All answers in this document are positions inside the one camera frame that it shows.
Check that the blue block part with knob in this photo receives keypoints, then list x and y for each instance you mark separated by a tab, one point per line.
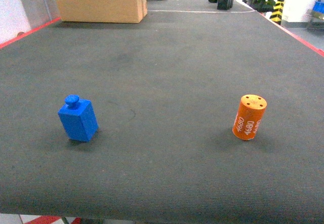
78	118

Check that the orange cylinder cap 4680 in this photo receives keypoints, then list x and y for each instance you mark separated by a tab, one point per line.
249	116

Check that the cardboard box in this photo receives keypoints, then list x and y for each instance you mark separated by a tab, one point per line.
102	11

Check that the yellow black striped cone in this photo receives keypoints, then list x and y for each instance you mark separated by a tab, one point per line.
276	15

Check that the red conveyor side rail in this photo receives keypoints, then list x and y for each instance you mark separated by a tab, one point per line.
281	43

